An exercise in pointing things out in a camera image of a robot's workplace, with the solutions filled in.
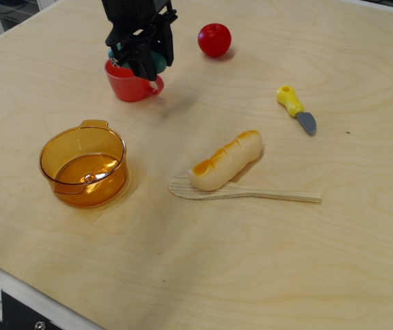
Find toy bread loaf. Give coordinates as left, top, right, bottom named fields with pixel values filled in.
left=188, top=131, right=262, bottom=191

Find orange transparent plastic pot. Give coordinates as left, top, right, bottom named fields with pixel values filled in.
left=39, top=120, right=129, bottom=208

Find black corner bracket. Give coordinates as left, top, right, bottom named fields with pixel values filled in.
left=1, top=291, right=61, bottom=330

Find yellow handled toy knife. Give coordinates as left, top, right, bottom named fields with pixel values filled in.
left=276, top=85, right=317, bottom=136

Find wooden spatula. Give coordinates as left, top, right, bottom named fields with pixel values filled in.
left=168, top=175, right=322, bottom=204

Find red toy apple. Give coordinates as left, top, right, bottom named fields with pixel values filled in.
left=197, top=23, right=232, bottom=58

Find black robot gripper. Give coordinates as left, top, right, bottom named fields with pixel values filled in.
left=102, top=1, right=177, bottom=81

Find aluminium table frame rail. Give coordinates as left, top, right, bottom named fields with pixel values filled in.
left=0, top=269, right=101, bottom=329

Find red plastic cup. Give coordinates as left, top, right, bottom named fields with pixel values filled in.
left=104, top=60, right=164, bottom=102

